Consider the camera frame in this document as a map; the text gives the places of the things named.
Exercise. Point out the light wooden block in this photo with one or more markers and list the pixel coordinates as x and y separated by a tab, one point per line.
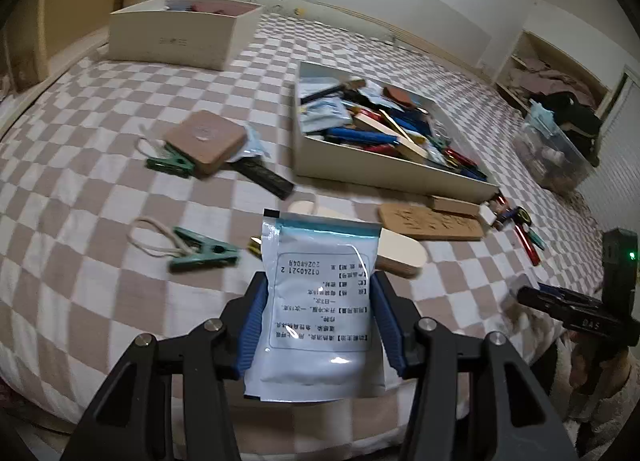
371	122

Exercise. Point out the shallow white box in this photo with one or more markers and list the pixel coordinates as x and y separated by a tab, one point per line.
375	168

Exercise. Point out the teal tube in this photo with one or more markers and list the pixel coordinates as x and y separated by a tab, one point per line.
538	239

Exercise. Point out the white medicine sachet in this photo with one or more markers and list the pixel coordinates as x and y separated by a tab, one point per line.
312	306

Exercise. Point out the white headboard panel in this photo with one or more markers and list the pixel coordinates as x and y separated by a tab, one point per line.
415	1

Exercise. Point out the long quilted bolster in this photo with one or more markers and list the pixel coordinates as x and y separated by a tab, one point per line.
325	11

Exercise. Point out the rose gold pen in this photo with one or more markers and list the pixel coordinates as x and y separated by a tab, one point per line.
255	245

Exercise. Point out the person's right hand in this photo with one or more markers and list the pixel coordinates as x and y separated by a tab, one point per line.
580	358

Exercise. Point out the light blue sachet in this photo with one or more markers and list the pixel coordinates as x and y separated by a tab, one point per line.
252	147

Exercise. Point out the sliding door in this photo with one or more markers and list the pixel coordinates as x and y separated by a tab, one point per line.
620	106

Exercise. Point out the black lighter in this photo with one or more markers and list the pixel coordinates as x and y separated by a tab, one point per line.
265	180

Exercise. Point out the brown rectangular block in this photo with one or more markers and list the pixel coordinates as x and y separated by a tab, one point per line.
452	204

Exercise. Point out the wardrobe shelf niche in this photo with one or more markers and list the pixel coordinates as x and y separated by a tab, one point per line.
505	66

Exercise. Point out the brown square pad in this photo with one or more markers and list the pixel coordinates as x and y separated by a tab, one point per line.
205	141

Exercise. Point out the black tape roll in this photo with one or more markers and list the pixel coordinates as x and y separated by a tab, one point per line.
520	215

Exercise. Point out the green clothespin with loop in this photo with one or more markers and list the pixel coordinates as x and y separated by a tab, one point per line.
170	163
200	248

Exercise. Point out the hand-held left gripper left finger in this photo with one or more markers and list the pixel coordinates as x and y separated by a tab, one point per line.
252	336

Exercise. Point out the small white box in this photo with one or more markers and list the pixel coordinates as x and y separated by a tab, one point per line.
486	213

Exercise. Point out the pile of pink clothes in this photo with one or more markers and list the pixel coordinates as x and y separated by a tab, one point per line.
545	78

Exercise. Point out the oval wooden board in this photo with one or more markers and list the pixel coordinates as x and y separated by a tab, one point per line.
400	252

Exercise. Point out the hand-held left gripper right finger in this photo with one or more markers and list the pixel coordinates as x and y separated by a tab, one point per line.
391	336

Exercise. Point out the light blue packet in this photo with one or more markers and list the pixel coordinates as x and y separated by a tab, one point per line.
540	116

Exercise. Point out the black bag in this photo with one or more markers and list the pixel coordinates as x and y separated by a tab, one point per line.
575	116

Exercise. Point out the clear plastic storage bin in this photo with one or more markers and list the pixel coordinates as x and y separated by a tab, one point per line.
550	156

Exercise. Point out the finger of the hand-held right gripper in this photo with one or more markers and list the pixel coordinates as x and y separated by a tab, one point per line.
555	310
555	291

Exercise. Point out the wooden bedside shelf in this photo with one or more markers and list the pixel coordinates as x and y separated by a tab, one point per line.
75	16

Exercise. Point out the pile of assorted small goods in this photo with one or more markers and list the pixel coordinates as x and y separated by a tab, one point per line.
390	126

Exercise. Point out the deep white box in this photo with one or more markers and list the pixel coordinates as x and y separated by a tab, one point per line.
165	41

